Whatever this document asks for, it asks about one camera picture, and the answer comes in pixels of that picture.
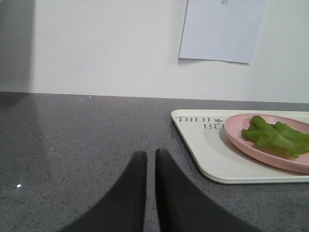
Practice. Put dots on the pink round plate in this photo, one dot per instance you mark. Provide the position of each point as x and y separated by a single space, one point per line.
276 158

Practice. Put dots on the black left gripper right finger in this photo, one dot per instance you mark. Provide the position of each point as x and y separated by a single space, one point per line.
182 207

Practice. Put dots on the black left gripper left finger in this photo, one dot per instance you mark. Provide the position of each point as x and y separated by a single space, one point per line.
122 209

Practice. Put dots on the cream bear serving tray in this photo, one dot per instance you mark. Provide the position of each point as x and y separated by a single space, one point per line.
220 160

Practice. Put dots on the green lettuce leaf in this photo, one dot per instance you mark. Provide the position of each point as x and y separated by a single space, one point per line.
278 136

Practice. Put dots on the white paper sheet on wall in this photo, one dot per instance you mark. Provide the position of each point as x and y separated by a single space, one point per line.
222 30

